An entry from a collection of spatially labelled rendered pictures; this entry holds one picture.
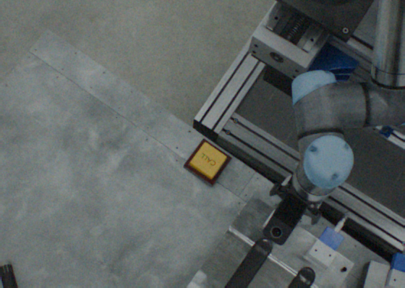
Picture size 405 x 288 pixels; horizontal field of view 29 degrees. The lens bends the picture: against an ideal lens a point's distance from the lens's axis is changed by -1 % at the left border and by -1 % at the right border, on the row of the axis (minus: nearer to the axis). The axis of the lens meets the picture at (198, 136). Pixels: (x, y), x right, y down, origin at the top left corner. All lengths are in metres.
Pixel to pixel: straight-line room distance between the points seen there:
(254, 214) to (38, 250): 0.48
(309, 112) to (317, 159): 0.09
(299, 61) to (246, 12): 1.16
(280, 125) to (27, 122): 0.92
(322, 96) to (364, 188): 1.20
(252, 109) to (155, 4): 0.59
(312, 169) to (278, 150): 1.19
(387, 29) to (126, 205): 0.78
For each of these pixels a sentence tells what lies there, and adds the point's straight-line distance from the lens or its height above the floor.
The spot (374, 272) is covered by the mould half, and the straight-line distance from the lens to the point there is 1.75.
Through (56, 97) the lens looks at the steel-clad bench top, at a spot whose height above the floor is 0.80.
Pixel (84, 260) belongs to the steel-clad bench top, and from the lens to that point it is 1.76.
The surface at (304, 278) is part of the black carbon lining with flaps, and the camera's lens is 1.69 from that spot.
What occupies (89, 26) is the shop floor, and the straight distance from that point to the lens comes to 2.80.
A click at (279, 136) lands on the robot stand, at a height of 0.21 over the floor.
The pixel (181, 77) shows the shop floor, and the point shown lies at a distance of 2.71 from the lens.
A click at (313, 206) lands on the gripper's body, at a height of 1.15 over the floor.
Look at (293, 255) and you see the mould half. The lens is 1.68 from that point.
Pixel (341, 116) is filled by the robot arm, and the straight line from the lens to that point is 1.30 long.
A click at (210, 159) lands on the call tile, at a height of 0.84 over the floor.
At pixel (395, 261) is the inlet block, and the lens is 1.75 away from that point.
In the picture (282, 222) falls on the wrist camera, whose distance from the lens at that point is 1.42.
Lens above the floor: 2.53
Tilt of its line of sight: 73 degrees down
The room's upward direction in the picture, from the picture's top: 10 degrees clockwise
